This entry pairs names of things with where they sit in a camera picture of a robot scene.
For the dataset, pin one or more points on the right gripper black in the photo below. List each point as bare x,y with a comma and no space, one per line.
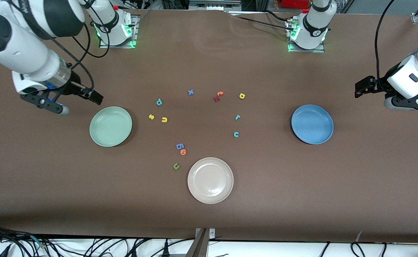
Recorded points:
74,85

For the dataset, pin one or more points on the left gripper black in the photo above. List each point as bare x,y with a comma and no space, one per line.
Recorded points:
379,85

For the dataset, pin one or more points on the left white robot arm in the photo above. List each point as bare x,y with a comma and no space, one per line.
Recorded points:
312,28

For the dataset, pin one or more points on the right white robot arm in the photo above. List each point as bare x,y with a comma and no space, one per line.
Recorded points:
16,46

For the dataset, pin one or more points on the green plate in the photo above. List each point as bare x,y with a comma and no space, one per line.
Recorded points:
110,126

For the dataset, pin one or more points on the blue plate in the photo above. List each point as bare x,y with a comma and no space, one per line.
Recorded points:
312,124

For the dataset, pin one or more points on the blue letter g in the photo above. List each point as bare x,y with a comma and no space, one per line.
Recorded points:
179,146

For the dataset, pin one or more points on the red box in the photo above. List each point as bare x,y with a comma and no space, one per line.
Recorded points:
294,3

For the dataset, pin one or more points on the brown table cover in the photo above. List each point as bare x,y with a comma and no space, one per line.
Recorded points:
209,64

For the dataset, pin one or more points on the beige plate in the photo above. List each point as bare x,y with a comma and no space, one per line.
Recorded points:
210,180

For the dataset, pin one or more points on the small white tag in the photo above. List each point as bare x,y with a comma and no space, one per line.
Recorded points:
359,236

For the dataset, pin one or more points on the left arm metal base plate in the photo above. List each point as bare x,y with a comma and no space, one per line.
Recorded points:
319,49

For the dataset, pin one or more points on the aluminium frame bar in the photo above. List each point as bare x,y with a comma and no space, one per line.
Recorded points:
416,18

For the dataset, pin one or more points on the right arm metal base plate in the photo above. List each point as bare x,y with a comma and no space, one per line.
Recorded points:
136,32

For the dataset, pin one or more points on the grey metal rail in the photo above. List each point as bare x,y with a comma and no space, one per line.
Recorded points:
214,4

